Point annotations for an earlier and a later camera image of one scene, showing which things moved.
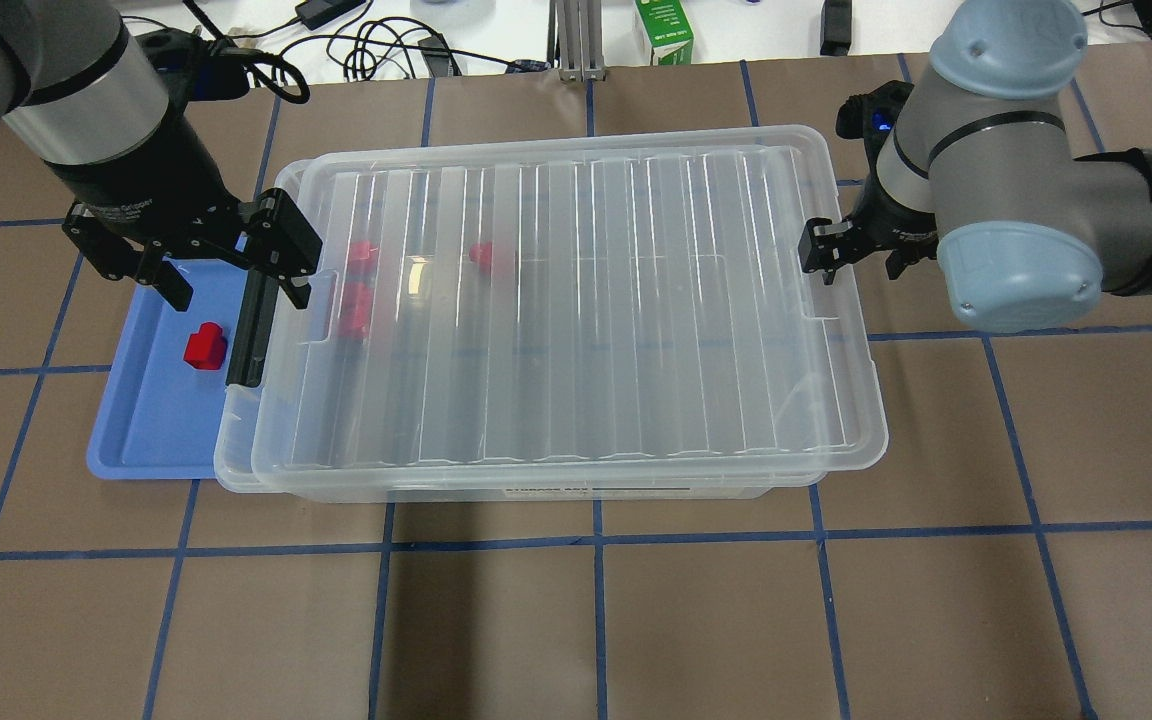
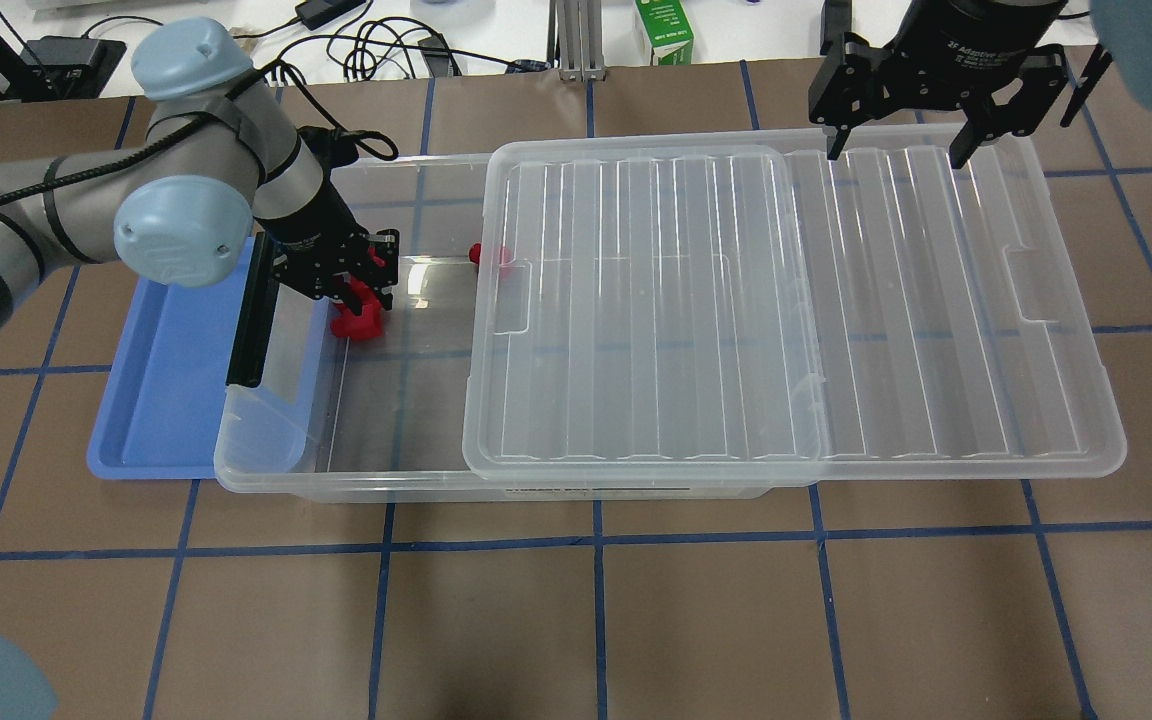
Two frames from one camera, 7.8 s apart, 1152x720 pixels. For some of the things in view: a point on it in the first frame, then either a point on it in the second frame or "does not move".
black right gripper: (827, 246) → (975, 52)
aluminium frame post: (575, 40) does not move
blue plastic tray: (158, 413) does not move
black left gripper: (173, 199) → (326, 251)
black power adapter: (314, 13) does not move
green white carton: (668, 31) does not move
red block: (207, 349) → (365, 326)
